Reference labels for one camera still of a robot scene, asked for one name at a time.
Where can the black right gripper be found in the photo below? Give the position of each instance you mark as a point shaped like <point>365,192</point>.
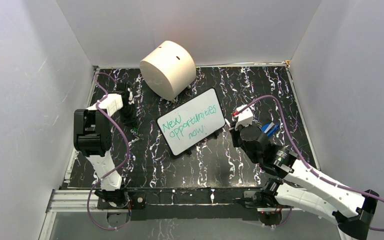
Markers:
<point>234,132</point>

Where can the black framed whiteboard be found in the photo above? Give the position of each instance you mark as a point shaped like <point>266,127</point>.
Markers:
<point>192,122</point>

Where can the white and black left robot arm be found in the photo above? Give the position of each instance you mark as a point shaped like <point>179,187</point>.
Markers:
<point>92,136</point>

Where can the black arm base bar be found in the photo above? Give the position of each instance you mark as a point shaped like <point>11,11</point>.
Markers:
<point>244,203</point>

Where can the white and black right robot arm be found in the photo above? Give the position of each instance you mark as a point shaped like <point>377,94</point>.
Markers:
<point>296,185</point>

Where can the blue stapler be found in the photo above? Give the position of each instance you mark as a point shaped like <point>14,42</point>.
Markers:
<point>270,128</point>

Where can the cream cylindrical container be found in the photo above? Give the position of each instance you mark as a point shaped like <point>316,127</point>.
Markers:
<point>168,70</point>

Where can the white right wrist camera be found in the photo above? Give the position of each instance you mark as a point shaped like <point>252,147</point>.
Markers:
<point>243,117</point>

